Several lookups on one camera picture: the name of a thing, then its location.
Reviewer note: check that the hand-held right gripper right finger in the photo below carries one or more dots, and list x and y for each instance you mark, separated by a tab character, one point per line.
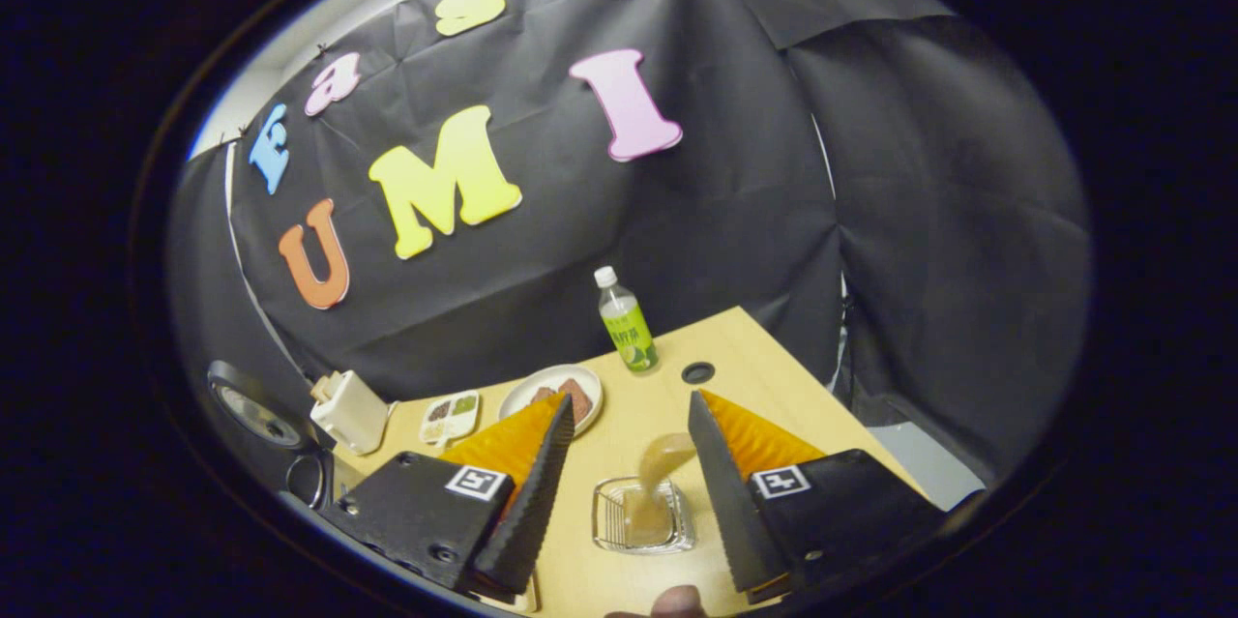
725	492

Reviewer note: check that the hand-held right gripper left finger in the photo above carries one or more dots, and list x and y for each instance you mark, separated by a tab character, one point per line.
537	492

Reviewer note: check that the wooden spoon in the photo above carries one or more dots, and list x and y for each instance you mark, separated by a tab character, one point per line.
663	463

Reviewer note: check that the clear box of rice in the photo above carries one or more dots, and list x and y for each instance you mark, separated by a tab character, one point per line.
527	601

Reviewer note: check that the black silver rice cooker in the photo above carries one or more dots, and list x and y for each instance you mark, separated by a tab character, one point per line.
251	405

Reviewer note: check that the brown meat piece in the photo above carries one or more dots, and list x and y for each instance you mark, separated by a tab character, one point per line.
578	400
544	396

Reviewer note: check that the white round plate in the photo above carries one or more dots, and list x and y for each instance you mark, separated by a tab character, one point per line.
527	384

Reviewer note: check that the white divided bean dish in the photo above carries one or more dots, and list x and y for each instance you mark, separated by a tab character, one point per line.
450	417

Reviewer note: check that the green drink bottle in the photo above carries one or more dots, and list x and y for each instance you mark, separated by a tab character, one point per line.
629	328

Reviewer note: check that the toast bread slice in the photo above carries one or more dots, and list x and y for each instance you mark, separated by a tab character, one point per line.
321	388

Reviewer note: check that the black backdrop cloth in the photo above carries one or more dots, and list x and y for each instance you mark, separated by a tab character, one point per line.
677	231

